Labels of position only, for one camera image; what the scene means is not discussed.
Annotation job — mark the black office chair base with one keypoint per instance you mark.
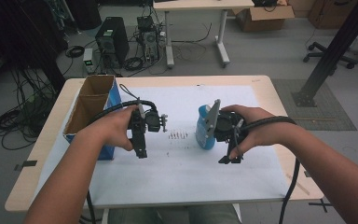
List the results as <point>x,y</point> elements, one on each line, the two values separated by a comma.
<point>320,49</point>

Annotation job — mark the open computer case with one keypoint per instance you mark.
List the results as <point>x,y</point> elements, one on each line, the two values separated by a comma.
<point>149,37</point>

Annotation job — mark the person's right hand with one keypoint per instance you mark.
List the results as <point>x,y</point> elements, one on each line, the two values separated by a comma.
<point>261,130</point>

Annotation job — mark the blue plastic bottle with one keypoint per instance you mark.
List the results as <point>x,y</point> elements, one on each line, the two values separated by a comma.
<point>202,137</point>

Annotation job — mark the white table mat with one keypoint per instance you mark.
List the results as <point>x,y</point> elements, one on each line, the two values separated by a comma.
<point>174,177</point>

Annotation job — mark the black curtain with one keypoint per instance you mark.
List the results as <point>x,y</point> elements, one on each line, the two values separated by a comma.
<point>18,34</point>

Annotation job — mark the black computer tower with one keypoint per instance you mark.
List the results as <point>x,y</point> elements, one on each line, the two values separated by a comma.
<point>112,40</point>

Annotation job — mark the white desk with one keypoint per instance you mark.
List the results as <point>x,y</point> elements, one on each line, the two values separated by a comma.
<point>199,4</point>

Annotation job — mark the black metal stand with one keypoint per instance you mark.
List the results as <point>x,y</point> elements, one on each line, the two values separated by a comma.
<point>332,53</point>

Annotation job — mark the blue cardboard box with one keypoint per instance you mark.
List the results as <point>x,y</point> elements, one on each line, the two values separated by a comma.
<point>90,105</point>

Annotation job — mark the silver power supply unit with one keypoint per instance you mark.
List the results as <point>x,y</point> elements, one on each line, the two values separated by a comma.
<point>88,60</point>

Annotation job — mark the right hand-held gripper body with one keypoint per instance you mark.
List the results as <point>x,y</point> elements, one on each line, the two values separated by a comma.
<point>227,127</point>

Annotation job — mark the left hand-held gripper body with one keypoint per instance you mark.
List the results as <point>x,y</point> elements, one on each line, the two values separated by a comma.
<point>150,121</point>

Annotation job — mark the black tape cross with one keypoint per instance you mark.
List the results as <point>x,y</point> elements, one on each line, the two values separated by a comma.
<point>321,205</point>

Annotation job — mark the person's left hand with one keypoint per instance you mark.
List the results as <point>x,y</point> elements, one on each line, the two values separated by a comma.
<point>108,130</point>

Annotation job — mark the open brown cardboard box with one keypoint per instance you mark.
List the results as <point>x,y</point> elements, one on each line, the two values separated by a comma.
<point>261,18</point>

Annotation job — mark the grey floor mat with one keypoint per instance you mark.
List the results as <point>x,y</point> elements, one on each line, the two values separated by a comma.
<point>326,112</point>

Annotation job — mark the black tape strip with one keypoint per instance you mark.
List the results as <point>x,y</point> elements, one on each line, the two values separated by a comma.
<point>26,164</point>

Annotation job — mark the closed brown cardboard box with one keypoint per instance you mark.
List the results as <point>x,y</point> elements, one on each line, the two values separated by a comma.
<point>329,14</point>

